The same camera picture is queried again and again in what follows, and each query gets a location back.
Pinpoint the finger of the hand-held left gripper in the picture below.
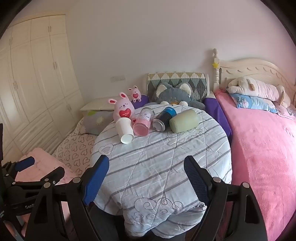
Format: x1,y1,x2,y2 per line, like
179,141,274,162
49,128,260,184
11,167,66,187
1,156,36,179

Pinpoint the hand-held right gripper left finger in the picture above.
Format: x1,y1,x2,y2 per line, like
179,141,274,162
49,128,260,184
24,155,110,241

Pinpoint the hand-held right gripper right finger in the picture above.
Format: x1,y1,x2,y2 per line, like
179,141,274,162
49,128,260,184
183,156,275,241

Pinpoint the white paper cup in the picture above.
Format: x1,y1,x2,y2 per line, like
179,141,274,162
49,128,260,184
115,117,135,144

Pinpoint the pale green cup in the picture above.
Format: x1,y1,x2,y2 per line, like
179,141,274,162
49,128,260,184
169,109,201,133

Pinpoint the dark blue metal cup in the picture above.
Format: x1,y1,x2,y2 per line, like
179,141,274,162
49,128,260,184
152,106,177,132

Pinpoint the clear pink cup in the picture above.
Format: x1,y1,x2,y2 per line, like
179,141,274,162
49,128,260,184
132,107,155,137

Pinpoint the folded light pink blanket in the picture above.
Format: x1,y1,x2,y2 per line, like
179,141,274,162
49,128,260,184
15,148,79,186

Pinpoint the heart print bed sheet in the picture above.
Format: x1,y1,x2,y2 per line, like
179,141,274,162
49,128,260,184
52,118,100,174

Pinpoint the grey striped white quilt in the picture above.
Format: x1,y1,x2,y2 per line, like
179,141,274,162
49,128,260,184
89,103,233,237

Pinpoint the grey daisy pillow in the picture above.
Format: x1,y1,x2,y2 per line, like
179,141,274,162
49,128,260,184
79,110,115,136

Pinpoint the purple bed bumper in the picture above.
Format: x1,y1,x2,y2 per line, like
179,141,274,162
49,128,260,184
203,96,232,139

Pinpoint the bright pink fleece blanket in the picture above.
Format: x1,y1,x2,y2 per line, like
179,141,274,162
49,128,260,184
214,89,296,241

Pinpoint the large pink bunny plush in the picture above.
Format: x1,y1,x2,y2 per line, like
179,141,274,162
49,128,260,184
108,92,137,123

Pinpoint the cream wardrobe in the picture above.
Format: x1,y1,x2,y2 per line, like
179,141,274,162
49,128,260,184
0,14,85,167

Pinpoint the grey cat plush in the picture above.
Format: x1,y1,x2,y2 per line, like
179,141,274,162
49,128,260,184
150,82,206,110

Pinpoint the purple cushion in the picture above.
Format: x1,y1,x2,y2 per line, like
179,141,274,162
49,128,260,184
132,94,149,109

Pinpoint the small pink bunny plush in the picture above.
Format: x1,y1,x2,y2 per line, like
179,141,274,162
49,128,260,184
128,85,142,103

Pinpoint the blue printed pillow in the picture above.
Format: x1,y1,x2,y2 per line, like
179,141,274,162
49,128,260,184
229,93,279,114

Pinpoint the diamond pattern quilted cover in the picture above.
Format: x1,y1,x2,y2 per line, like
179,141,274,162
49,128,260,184
147,72,207,101

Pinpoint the cream dog plush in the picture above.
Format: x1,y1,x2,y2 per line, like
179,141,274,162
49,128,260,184
228,76,291,108

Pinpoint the white printed pillow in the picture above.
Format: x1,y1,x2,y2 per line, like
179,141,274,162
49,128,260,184
276,104,296,119

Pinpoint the large cream carved headboard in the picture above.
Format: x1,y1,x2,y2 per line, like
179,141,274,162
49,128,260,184
211,48,296,102

